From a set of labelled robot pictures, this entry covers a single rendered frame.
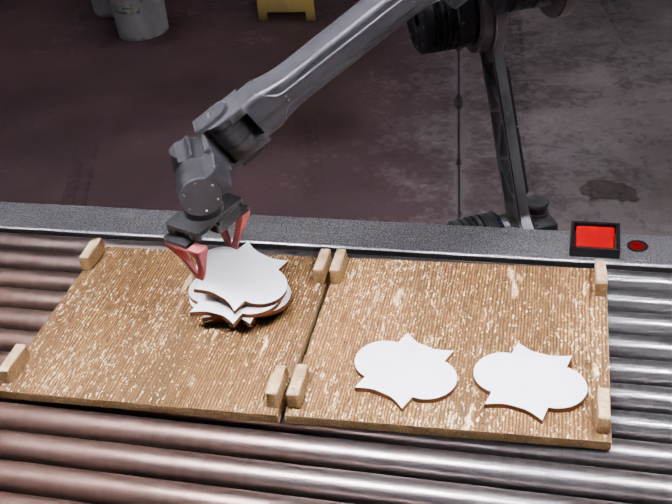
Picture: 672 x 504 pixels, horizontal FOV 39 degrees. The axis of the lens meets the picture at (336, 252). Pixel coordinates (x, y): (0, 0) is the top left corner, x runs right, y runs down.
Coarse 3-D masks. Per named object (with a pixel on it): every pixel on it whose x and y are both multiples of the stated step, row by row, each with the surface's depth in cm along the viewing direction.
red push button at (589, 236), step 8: (576, 232) 152; (584, 232) 152; (592, 232) 152; (600, 232) 152; (608, 232) 151; (576, 240) 150; (584, 240) 150; (592, 240) 150; (600, 240) 150; (608, 240) 150
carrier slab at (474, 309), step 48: (336, 288) 145; (384, 288) 144; (432, 288) 143; (480, 288) 142; (528, 288) 141; (576, 288) 140; (336, 336) 136; (384, 336) 135; (432, 336) 134; (480, 336) 133; (528, 336) 132; (576, 336) 131; (336, 384) 128; (432, 432) 121; (480, 432) 119; (528, 432) 118; (576, 432) 117
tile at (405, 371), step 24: (408, 336) 133; (360, 360) 130; (384, 360) 130; (408, 360) 129; (432, 360) 129; (360, 384) 126; (384, 384) 126; (408, 384) 126; (432, 384) 125; (456, 384) 125
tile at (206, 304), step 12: (192, 288) 143; (192, 300) 142; (204, 300) 140; (216, 300) 140; (192, 312) 139; (204, 312) 139; (216, 312) 138; (228, 312) 138; (240, 312) 137; (252, 312) 137; (264, 312) 137
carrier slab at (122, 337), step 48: (96, 288) 151; (144, 288) 150; (48, 336) 142; (96, 336) 141; (144, 336) 140; (192, 336) 139; (240, 336) 138; (288, 336) 137; (48, 384) 134; (96, 384) 133; (144, 384) 132; (192, 384) 131; (240, 384) 130; (288, 384) 129
